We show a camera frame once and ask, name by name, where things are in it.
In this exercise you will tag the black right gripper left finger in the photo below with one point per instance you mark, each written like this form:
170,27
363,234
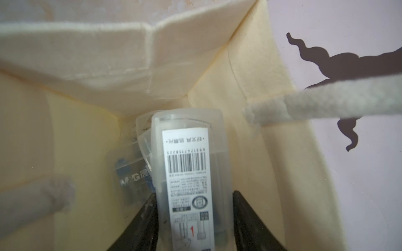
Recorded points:
142,232

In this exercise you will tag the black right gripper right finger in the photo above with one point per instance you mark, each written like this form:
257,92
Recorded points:
251,234

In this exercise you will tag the blue compass set case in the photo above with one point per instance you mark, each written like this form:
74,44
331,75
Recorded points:
130,177

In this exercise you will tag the cream canvas tote bag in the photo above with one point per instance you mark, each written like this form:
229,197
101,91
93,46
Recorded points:
74,74

